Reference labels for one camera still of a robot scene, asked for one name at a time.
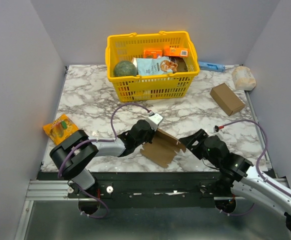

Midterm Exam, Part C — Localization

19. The brown cardboard box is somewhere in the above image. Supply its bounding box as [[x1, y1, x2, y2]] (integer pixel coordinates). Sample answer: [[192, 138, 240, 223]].
[[210, 83, 246, 116], [140, 128, 187, 169]]

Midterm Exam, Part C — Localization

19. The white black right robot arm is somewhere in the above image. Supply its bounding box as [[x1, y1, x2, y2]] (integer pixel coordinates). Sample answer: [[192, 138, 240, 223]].
[[179, 129, 291, 231]]

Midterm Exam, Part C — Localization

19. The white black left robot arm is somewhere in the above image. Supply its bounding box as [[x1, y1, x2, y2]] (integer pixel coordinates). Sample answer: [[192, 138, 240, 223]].
[[49, 117, 162, 198]]

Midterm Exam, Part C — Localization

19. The folded brown cardboard box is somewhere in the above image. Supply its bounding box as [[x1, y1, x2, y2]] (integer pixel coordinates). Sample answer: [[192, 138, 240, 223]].
[[210, 83, 246, 116]]

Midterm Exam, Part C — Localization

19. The orange snack box left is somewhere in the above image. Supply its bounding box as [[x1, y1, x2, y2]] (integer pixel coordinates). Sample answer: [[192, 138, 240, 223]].
[[143, 48, 163, 59]]

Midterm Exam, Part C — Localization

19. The orange snack box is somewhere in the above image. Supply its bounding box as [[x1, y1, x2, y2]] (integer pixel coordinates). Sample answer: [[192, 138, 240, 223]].
[[143, 48, 163, 59], [163, 46, 189, 57]]

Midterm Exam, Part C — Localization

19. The orange snack box right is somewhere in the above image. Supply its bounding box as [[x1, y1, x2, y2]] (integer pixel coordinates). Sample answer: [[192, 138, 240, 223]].
[[163, 46, 189, 57]]

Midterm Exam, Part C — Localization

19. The green round melon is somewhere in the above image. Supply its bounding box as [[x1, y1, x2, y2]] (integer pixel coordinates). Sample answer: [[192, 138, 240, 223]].
[[113, 60, 138, 77]]

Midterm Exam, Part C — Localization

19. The light blue snack bag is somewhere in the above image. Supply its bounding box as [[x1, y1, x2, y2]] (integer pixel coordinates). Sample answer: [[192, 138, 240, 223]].
[[136, 56, 176, 76]]

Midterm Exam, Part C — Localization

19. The blue tissue packet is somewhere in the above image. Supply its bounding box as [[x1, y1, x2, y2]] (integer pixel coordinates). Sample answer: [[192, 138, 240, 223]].
[[198, 61, 225, 73]]

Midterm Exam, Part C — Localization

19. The dark brown snack packet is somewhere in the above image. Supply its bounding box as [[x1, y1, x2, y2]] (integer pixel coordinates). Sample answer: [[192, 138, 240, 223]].
[[170, 57, 188, 73]]

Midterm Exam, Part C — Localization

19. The beige wrapped bread bag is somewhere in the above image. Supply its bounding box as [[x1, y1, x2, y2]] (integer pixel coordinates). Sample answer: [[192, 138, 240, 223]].
[[232, 66, 257, 91]]

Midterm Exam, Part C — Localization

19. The orange gummy candy bag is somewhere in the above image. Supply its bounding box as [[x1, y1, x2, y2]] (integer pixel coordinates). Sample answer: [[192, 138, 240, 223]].
[[42, 114, 79, 145]]

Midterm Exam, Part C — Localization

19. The yellow plastic shopping basket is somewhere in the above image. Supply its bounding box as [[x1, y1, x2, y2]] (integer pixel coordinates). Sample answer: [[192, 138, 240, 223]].
[[105, 31, 200, 102]]

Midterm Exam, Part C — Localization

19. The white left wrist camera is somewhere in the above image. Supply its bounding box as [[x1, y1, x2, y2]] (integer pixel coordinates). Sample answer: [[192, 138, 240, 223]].
[[145, 112, 164, 132]]

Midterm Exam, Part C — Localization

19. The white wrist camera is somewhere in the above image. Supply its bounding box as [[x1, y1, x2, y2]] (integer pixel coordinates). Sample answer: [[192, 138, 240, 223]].
[[145, 112, 164, 132], [213, 125, 224, 138]]

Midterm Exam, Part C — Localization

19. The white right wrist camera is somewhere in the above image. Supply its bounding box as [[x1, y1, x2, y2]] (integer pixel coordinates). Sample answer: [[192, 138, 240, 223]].
[[213, 125, 224, 138]]

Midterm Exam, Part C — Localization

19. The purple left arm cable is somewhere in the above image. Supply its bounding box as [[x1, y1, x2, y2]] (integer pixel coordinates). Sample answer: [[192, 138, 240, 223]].
[[57, 102, 153, 179]]

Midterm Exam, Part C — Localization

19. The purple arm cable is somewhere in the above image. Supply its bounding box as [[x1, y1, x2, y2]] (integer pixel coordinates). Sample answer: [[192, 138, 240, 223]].
[[57, 102, 153, 179], [219, 119, 291, 205]]

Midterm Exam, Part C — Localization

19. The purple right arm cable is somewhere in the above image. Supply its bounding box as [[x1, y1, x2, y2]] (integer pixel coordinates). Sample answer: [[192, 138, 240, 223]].
[[219, 119, 291, 205]]

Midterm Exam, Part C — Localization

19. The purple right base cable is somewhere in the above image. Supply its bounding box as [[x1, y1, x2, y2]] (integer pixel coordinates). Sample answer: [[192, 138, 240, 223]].
[[219, 199, 256, 217]]

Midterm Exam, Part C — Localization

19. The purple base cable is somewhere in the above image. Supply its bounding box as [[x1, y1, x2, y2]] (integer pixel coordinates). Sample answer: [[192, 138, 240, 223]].
[[219, 199, 256, 217], [72, 184, 110, 220]]

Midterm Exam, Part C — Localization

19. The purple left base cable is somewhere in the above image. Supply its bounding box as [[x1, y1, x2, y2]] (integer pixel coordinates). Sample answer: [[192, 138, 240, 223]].
[[72, 184, 110, 220]]

